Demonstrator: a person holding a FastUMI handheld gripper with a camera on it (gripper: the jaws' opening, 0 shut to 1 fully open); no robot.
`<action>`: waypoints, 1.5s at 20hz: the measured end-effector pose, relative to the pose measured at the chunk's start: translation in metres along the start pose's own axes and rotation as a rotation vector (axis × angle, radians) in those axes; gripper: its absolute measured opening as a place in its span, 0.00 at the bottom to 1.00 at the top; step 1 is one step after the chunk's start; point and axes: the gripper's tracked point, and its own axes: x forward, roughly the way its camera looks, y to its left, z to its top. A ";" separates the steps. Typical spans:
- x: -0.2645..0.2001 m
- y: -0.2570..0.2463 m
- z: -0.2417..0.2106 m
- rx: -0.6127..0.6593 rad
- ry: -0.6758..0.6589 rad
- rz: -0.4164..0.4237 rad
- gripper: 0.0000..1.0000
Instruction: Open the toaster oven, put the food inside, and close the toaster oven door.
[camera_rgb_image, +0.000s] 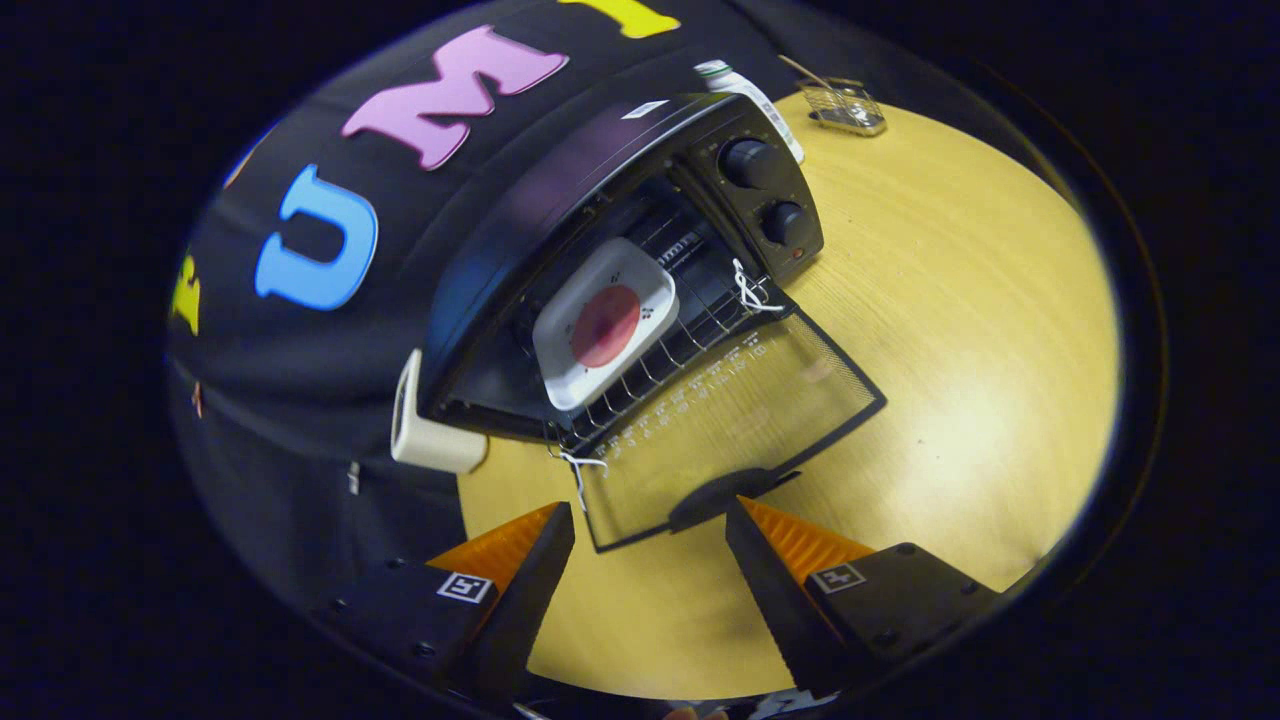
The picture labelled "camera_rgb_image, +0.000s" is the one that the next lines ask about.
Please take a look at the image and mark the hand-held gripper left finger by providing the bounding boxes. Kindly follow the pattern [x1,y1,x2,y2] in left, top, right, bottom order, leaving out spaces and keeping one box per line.
[313,501,578,703]

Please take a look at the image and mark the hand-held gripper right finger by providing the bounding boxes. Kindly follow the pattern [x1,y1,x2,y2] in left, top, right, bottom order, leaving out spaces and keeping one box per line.
[725,496,1003,699]

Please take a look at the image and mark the white square plate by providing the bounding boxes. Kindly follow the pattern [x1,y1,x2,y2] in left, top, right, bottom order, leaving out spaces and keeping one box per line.
[532,237,681,413]

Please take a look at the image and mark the pink ham slice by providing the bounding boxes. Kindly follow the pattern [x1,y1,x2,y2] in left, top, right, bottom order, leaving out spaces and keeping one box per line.
[570,284,642,369]

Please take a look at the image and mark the black toaster oven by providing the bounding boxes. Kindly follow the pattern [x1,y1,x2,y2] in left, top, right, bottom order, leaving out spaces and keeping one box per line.
[415,92,888,554]

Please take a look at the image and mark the white pop-up toaster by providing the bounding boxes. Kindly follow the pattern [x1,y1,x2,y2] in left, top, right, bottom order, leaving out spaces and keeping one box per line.
[390,348,489,475]

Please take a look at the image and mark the white plastic bottle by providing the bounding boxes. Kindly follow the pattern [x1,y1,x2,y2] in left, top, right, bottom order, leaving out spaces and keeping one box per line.
[694,60,805,164]

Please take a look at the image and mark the wire mesh basket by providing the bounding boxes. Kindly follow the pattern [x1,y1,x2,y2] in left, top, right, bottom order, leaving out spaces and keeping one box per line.
[778,55,888,138]

